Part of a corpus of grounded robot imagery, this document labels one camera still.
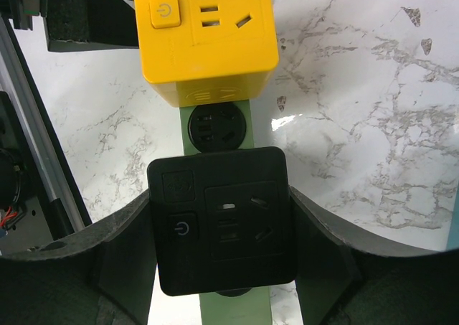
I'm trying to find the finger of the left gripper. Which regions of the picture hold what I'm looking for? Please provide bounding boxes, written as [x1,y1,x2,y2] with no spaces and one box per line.
[44,0,138,52]

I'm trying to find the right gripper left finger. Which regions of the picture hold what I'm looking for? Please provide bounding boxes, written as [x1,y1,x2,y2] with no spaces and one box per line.
[1,192,156,324]

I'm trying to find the black cube adapter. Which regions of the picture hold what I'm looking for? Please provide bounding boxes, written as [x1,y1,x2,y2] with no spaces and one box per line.
[147,147,297,296]

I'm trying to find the green power strip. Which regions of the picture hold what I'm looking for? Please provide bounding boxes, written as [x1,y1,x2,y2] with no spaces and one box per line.
[180,100,273,324]

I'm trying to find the yellow cube socket adapter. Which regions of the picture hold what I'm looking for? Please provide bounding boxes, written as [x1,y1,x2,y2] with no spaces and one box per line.
[133,0,279,108]

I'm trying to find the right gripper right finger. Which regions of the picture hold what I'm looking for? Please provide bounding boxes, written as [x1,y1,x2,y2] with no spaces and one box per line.
[290,187,458,324]

